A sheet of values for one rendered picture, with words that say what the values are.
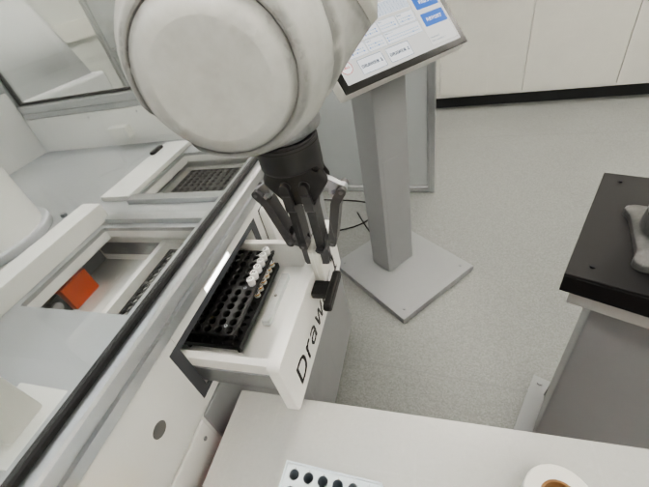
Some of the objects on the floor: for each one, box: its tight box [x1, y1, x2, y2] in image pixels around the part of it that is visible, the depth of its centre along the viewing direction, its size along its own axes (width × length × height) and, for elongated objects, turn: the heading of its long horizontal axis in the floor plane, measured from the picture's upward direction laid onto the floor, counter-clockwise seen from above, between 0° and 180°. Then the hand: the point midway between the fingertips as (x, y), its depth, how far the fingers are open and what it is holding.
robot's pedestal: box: [513, 293, 649, 449], centre depth 85 cm, size 30×30×76 cm
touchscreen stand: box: [339, 74, 473, 324], centre depth 145 cm, size 50×45×102 cm
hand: (319, 261), depth 53 cm, fingers closed, pressing on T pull
